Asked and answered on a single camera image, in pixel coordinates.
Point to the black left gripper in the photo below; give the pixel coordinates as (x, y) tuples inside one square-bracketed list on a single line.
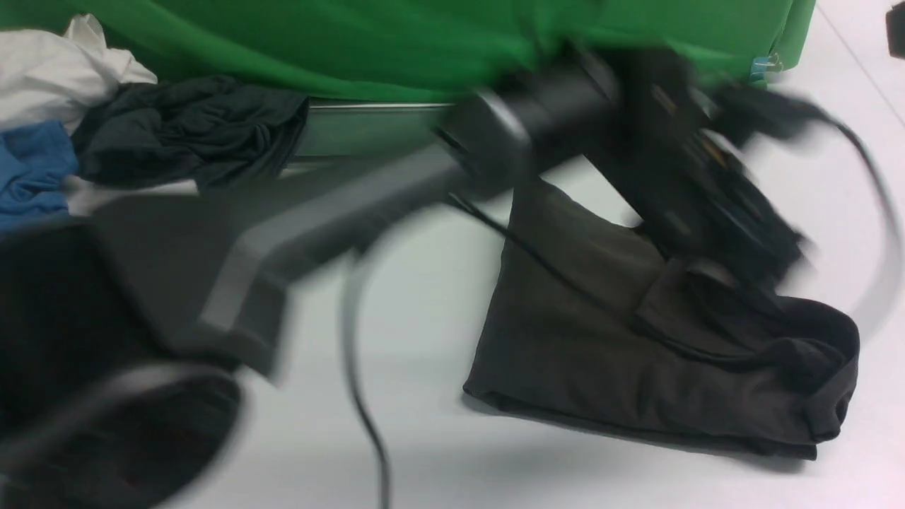
[(693, 196)]

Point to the gray long-sleeved shirt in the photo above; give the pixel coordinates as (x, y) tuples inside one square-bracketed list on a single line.
[(671, 356)]

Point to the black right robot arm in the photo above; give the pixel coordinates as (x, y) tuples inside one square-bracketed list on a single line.
[(895, 28)]

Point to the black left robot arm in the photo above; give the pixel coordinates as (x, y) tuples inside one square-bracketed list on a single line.
[(123, 331)]

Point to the blue crumpled t-shirt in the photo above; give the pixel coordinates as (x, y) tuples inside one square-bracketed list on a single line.
[(35, 161)]

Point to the blue binder clip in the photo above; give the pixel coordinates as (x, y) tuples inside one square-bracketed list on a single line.
[(764, 68)]

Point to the green backdrop cloth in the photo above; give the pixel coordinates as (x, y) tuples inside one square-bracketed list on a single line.
[(419, 50)]

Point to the dark teal crumpled garment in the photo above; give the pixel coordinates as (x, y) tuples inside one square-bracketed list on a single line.
[(214, 130)]

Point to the white crumpled garment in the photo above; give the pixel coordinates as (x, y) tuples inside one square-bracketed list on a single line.
[(45, 76)]

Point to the metal table cable hatch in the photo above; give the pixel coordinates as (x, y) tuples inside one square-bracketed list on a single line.
[(340, 130)]

